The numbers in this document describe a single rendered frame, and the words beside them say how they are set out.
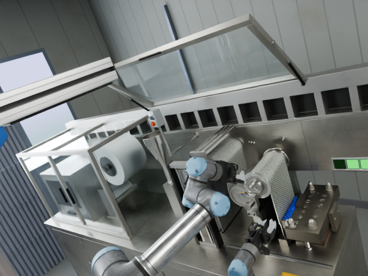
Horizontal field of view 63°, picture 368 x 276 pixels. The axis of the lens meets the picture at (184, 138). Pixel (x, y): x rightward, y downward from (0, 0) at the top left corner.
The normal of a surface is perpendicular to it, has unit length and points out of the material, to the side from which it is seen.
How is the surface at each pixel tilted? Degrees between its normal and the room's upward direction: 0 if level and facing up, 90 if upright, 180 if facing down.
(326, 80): 90
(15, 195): 90
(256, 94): 90
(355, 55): 90
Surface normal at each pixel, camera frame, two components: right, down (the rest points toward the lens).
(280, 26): -0.64, 0.44
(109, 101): 0.70, -0.02
